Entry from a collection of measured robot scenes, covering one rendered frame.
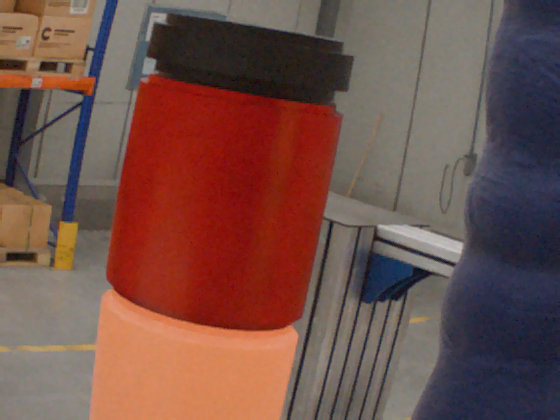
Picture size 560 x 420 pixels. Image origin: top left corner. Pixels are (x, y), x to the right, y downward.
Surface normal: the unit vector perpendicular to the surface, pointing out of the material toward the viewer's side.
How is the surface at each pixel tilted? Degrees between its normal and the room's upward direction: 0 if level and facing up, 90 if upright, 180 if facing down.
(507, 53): 80
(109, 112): 90
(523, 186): 76
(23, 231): 92
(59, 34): 90
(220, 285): 90
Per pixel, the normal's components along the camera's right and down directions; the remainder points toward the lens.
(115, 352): -0.75, -0.04
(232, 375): 0.42, 0.22
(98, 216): 0.73, 0.25
